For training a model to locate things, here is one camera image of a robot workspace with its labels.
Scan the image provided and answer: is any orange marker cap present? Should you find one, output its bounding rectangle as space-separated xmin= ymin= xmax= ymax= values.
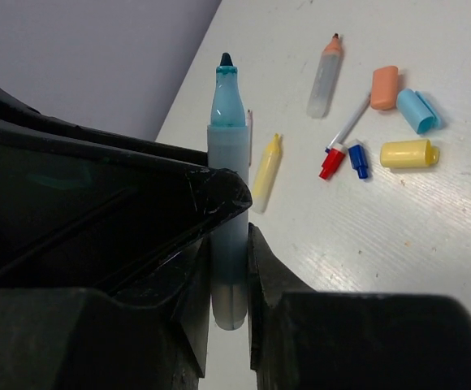
xmin=370 ymin=66 xmax=399 ymax=111

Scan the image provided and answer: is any light blue marker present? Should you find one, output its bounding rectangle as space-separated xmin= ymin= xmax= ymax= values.
xmin=207 ymin=52 xmax=250 ymax=331

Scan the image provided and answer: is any thin red-tipped pen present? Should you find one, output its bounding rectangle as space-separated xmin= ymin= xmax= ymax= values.
xmin=246 ymin=109 xmax=253 ymax=166

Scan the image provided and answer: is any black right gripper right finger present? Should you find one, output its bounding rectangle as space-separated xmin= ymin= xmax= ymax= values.
xmin=248 ymin=226 xmax=471 ymax=389

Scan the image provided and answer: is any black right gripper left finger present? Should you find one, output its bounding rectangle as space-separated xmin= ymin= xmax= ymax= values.
xmin=0 ymin=89 xmax=251 ymax=389

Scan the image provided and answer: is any blue pen cap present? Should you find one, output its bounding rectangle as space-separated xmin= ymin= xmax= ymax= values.
xmin=348 ymin=140 xmax=369 ymax=180

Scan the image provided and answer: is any thin white pen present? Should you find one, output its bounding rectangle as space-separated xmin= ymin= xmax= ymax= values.
xmin=325 ymin=91 xmax=371 ymax=153

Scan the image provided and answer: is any orange marker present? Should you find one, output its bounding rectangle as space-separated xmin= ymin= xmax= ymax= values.
xmin=306 ymin=33 xmax=343 ymax=119

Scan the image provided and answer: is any light blue marker cap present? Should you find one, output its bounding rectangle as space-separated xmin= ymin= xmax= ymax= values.
xmin=396 ymin=89 xmax=443 ymax=135

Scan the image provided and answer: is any yellow marker cap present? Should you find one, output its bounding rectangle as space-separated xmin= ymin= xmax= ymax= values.
xmin=380 ymin=139 xmax=440 ymax=169

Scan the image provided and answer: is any yellow marker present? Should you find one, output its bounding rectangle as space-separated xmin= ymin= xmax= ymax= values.
xmin=252 ymin=133 xmax=283 ymax=214

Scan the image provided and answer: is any red pen cap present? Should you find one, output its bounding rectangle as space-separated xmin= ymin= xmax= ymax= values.
xmin=319 ymin=145 xmax=347 ymax=180

